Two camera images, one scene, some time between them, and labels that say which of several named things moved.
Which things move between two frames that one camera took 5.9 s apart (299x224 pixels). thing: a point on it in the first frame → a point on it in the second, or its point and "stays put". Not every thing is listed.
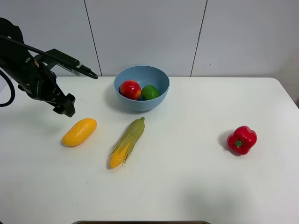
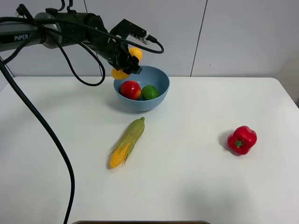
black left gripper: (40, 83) → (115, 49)
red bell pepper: (240, 141) stays put
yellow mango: (79, 132) → (120, 74)
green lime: (148, 92) stays put
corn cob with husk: (126, 142) stays put
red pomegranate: (130, 89) stays put
